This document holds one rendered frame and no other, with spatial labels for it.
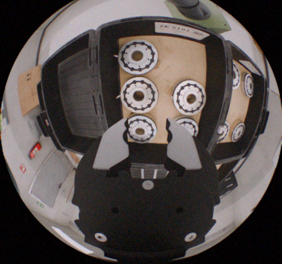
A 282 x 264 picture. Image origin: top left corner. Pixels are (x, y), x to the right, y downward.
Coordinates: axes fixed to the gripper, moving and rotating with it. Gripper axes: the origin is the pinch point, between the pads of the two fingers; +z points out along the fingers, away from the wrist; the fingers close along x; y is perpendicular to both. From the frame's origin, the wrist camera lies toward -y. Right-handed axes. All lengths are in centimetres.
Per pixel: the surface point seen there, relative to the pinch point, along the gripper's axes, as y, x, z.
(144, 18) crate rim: -18.8, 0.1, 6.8
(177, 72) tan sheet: -6.7, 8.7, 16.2
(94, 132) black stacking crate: 15.5, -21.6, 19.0
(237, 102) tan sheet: -1.1, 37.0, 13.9
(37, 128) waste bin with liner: 46, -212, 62
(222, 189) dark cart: 124, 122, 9
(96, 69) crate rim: -7.8, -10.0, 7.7
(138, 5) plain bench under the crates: -48, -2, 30
